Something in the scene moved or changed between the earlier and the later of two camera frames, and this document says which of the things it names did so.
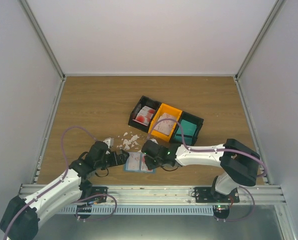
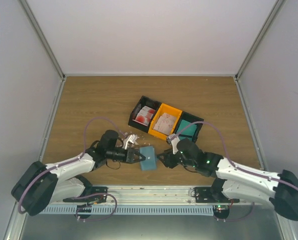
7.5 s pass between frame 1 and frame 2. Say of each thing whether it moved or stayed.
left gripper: moved
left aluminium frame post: stayed
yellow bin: stayed
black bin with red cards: stayed
